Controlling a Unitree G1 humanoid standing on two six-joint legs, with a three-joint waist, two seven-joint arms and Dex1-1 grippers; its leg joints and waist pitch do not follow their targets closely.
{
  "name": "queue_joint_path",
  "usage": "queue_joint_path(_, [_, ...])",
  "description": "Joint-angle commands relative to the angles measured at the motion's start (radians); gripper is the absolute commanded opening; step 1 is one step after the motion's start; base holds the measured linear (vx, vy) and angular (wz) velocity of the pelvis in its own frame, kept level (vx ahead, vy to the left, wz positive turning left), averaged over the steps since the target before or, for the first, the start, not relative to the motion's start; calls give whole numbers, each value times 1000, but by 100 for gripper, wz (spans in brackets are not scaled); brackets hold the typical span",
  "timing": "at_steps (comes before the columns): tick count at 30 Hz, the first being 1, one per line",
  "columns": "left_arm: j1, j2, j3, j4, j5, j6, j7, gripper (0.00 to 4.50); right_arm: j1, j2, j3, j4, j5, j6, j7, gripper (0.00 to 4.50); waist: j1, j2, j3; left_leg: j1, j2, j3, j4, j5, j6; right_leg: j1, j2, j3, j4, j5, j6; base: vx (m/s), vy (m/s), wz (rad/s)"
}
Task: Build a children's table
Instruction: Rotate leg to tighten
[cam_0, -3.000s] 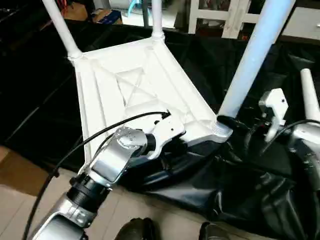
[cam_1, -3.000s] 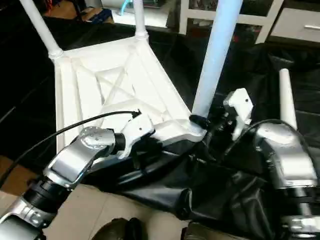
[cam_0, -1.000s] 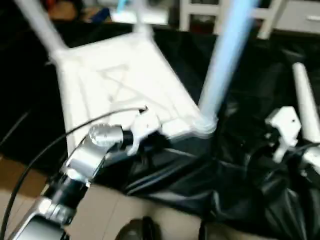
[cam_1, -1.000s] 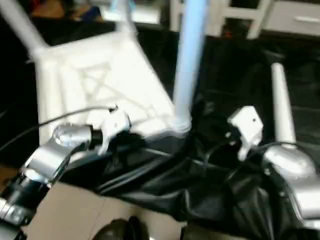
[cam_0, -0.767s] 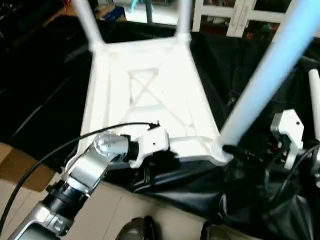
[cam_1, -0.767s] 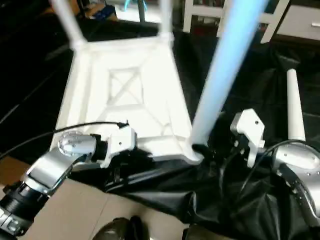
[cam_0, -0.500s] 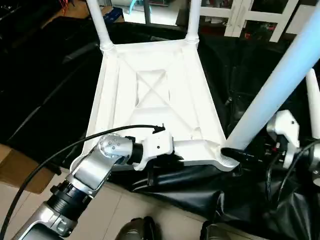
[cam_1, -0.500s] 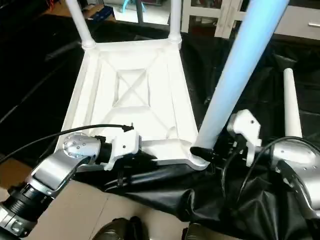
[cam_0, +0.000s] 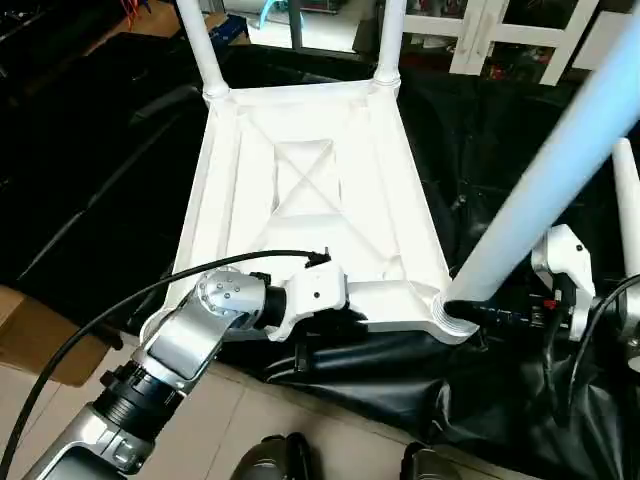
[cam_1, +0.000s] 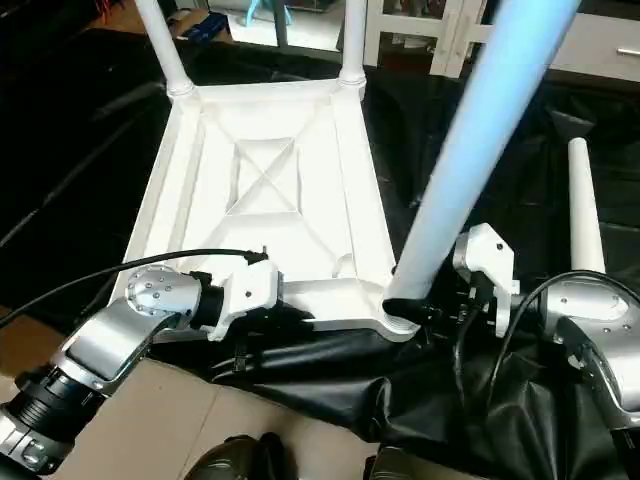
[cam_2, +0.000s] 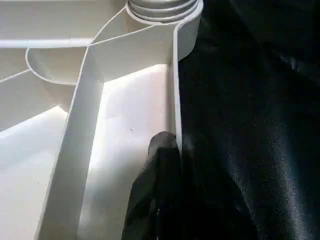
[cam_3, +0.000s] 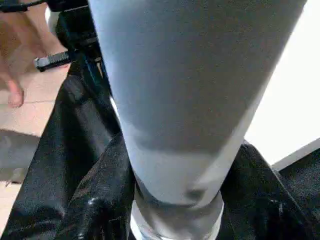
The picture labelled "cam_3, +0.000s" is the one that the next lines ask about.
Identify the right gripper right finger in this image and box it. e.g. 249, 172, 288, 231
219, 142, 320, 240

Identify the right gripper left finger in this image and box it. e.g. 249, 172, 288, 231
54, 132, 137, 240

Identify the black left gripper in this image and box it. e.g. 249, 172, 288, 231
34, 0, 114, 101

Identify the white plastic table top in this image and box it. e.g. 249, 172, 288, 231
244, 0, 320, 172

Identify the white plastic table leg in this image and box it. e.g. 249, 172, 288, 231
87, 0, 309, 240

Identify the black work mat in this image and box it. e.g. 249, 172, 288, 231
0, 75, 320, 240

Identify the person bare foot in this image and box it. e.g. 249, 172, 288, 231
0, 55, 26, 109

